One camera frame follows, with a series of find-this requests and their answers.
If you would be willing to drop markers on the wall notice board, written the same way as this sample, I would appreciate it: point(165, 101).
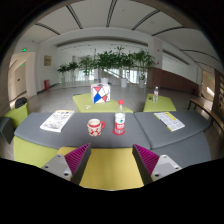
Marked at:
point(47, 60)

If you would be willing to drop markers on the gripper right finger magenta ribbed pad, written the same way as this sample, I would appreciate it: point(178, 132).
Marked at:
point(151, 166)

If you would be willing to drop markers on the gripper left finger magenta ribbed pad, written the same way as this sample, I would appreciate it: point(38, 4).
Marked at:
point(71, 166)

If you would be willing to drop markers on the red fire extinguisher box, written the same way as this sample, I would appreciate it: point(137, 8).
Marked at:
point(46, 84)

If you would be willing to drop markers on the red round coaster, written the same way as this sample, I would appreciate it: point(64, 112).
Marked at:
point(118, 133)

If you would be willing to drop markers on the wooden bookshelf right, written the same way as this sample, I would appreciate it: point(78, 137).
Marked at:
point(218, 101)

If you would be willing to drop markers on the potted plant far left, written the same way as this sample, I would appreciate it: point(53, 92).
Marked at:
point(65, 68)

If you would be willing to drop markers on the large central potted plant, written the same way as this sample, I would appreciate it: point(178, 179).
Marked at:
point(115, 60)

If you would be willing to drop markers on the red and white mug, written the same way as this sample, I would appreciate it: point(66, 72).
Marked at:
point(95, 127)

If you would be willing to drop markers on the green chair on left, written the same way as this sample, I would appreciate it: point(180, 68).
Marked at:
point(17, 115)

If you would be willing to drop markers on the white red blue cube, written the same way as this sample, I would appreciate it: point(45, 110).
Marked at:
point(100, 93)

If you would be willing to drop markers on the far clear water bottle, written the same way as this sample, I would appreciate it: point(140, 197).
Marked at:
point(155, 95)

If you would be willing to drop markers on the potted plant right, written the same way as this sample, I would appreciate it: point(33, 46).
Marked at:
point(143, 61)

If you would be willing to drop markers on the magazine on left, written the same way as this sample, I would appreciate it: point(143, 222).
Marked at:
point(56, 121)

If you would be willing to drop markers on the wooden bench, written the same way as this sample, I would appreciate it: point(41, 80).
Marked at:
point(209, 112)

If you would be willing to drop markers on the black backpack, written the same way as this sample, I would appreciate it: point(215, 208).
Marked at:
point(20, 102)

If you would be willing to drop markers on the yellow booklet on right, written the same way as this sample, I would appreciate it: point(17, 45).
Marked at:
point(171, 122)

